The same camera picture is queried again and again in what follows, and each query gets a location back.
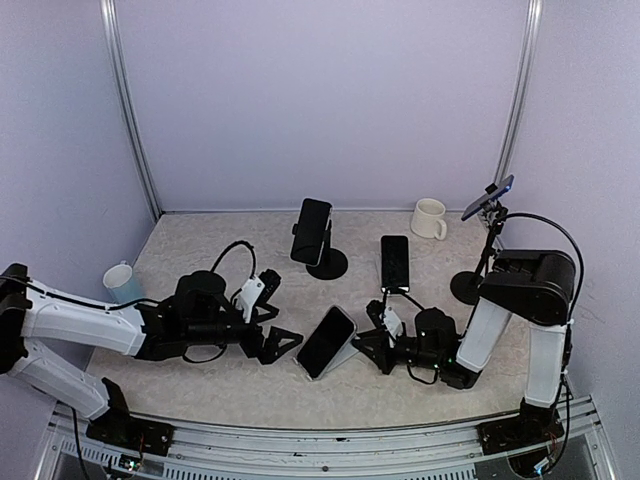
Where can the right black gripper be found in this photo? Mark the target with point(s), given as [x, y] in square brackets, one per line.
[379, 346]

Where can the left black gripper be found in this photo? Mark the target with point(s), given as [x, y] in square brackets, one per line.
[253, 347]

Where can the silver folding phone stand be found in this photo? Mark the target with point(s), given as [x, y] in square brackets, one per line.
[347, 352]

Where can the black round-base phone stand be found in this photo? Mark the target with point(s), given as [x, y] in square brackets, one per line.
[333, 263]

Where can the black phone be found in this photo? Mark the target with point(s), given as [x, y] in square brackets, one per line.
[394, 246]
[311, 231]

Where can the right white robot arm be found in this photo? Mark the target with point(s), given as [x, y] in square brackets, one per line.
[535, 285]

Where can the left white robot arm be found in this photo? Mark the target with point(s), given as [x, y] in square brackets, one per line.
[197, 314]

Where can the white flat phone stand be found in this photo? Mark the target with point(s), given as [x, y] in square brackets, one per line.
[378, 272]

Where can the black phone on flat stand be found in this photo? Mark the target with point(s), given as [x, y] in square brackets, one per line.
[394, 246]

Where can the black tripod stand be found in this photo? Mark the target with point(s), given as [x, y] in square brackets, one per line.
[464, 285]

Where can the blue phone on tripod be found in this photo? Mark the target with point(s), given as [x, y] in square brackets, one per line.
[492, 193]

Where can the cream ceramic mug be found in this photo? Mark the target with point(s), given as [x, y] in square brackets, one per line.
[427, 220]

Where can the light blue mug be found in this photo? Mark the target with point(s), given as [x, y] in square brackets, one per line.
[122, 284]

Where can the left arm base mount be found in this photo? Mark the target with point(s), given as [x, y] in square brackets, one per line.
[132, 433]

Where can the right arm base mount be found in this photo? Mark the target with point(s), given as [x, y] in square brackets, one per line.
[517, 432]

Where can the front aluminium rail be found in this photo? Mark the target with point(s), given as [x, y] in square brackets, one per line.
[450, 450]

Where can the right aluminium frame post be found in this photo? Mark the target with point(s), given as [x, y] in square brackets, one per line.
[525, 65]

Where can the aluminium frame post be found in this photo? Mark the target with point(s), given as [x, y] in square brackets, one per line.
[116, 52]
[525, 65]

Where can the left aluminium frame post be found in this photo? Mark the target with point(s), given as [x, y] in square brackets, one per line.
[116, 52]

